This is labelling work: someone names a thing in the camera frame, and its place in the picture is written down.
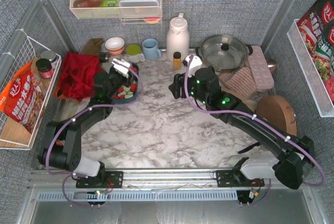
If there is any teal storage basket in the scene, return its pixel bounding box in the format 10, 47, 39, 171
109, 63, 139, 104

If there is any red capsule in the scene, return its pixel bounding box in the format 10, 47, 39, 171
130, 84, 137, 92

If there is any striped pink cloth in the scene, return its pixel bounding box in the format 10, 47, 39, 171
218, 67, 257, 98

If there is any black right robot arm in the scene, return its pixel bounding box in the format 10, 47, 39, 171
169, 68, 315, 190

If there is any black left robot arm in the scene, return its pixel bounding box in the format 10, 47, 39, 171
38, 66, 140, 177

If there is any pepper grinder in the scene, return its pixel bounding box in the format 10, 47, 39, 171
99, 53, 114, 63

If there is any red cloth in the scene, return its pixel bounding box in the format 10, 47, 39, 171
54, 52, 103, 102

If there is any orange spice bottle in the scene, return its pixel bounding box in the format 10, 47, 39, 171
173, 52, 182, 70

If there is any steel pot with lid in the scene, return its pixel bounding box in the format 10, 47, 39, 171
195, 34, 253, 73

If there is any brown paper bag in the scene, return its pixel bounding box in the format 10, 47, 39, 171
80, 38, 104, 56

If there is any white striped bowl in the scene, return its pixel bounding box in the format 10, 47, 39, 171
105, 37, 125, 54

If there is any green lidded cup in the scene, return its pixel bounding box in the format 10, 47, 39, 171
126, 44, 145, 63

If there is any white thermos jug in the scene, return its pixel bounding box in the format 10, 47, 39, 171
166, 13, 190, 62

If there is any pink egg tray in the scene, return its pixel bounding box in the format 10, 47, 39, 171
246, 44, 275, 90

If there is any blue mug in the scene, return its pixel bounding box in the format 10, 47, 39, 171
142, 39, 162, 60

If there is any steel lid jar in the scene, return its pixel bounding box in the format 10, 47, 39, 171
41, 50, 57, 69

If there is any dark lid jar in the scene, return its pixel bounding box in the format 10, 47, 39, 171
35, 58, 54, 79

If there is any steel ladle bowl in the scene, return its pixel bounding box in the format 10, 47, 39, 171
266, 59, 278, 75

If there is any round wooden board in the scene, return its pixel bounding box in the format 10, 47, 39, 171
256, 95, 297, 136

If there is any red snack bag left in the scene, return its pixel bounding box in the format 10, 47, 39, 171
1, 62, 44, 134

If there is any clear plastic food container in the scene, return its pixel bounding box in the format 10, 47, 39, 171
118, 0, 160, 18

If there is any red seasoning packets right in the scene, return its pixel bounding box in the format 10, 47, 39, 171
297, 0, 333, 101

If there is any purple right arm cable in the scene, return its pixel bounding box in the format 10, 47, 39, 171
184, 55, 327, 206

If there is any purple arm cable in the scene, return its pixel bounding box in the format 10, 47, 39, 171
184, 55, 327, 206
45, 67, 144, 207

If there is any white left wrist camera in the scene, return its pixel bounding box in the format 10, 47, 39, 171
112, 58, 132, 77

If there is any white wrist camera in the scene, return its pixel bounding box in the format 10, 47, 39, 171
182, 54, 202, 78
112, 58, 132, 77

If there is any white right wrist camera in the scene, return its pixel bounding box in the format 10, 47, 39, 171
182, 54, 202, 78

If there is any white wire basket left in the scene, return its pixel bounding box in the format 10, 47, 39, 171
1, 29, 62, 150

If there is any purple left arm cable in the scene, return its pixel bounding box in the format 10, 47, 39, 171
45, 67, 144, 207

